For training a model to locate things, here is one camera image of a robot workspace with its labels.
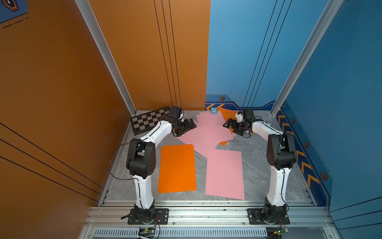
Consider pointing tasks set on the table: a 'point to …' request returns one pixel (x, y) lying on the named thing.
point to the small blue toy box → (214, 110)
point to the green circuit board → (146, 232)
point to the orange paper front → (177, 169)
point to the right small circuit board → (281, 231)
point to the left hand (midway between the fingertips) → (192, 126)
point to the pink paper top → (224, 176)
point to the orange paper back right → (227, 114)
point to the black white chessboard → (146, 121)
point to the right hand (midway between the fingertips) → (229, 127)
